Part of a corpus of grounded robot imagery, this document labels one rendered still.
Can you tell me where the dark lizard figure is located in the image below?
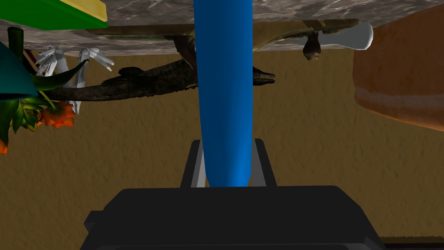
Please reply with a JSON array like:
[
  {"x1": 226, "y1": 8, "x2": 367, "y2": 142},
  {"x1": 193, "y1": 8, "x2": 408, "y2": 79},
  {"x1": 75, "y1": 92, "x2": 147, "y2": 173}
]
[{"x1": 37, "y1": 58, "x2": 276, "y2": 102}]

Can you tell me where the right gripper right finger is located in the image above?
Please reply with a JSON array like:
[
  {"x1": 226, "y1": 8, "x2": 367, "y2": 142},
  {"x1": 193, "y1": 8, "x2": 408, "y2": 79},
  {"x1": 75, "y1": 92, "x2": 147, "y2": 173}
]
[{"x1": 248, "y1": 138, "x2": 278, "y2": 188}]

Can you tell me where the dark brown pear-shaped object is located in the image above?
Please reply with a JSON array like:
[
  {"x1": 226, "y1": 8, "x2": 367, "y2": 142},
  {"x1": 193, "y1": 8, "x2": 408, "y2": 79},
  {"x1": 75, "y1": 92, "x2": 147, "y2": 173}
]
[{"x1": 302, "y1": 31, "x2": 322, "y2": 62}]

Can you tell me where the teal pot with orange flowers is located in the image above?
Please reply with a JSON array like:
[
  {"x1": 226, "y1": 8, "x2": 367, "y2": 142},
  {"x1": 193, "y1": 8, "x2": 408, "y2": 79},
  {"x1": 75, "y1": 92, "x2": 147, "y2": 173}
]
[{"x1": 0, "y1": 26, "x2": 91, "y2": 155}]

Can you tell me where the blue rounded long object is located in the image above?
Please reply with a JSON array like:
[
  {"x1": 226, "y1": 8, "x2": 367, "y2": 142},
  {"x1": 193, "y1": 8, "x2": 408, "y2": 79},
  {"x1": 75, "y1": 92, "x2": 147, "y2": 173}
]
[{"x1": 193, "y1": 0, "x2": 254, "y2": 188}]

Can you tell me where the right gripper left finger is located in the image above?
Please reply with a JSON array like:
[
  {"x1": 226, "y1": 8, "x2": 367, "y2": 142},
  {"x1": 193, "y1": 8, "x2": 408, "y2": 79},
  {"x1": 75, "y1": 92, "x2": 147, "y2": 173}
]
[{"x1": 180, "y1": 139, "x2": 208, "y2": 188}]

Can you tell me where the green and yellow book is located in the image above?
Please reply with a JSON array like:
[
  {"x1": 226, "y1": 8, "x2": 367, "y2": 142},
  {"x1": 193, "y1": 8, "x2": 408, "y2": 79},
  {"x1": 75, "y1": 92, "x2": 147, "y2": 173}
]
[{"x1": 0, "y1": 0, "x2": 109, "y2": 31}]

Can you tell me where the orange-brown clay pot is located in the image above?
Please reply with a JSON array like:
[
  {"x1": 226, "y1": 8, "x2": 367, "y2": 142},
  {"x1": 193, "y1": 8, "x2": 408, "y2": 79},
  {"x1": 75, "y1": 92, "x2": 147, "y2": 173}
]
[{"x1": 353, "y1": 3, "x2": 444, "y2": 132}]

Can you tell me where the silver multi-tool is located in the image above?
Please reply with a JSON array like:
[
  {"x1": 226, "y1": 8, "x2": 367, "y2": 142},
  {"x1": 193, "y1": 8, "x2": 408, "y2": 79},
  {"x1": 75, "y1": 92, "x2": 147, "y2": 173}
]
[{"x1": 34, "y1": 45, "x2": 115, "y2": 115}]

